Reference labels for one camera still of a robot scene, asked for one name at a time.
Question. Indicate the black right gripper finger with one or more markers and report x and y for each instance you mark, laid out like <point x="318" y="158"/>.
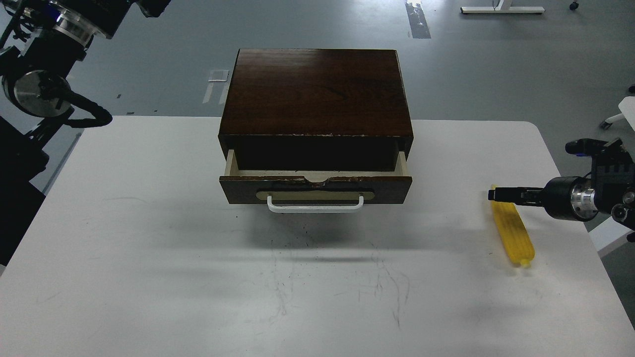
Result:
<point x="523" y="196"/>

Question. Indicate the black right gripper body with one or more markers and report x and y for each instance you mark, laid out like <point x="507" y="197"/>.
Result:
<point x="570" y="199"/>

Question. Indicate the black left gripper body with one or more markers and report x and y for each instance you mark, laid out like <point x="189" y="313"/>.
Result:
<point x="83" y="19"/>

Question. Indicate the yellow toy corn cob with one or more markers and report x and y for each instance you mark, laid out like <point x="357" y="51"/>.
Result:
<point x="514" y="236"/>

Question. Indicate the wooden drawer with white handle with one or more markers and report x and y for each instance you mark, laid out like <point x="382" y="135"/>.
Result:
<point x="315" y="191"/>

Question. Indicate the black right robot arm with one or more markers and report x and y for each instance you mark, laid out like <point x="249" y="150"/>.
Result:
<point x="609" y="187"/>

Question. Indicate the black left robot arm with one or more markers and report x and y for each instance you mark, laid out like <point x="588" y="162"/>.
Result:
<point x="40" y="45"/>

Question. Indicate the white desk leg base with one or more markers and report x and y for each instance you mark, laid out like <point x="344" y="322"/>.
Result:
<point x="502" y="7"/>

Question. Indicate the dark wooden cabinet box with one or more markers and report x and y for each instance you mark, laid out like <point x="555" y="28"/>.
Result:
<point x="316" y="109"/>

